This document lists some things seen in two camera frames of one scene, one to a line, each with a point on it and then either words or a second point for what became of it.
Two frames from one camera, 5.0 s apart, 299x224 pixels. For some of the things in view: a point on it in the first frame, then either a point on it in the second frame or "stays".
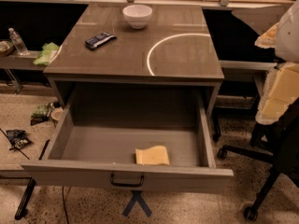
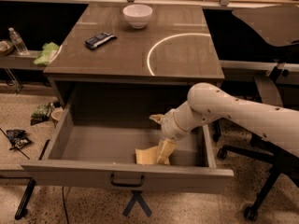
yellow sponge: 151,156 stays
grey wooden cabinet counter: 175,49 stays
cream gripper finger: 269,38 -> 158,118
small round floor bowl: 57,114 stays
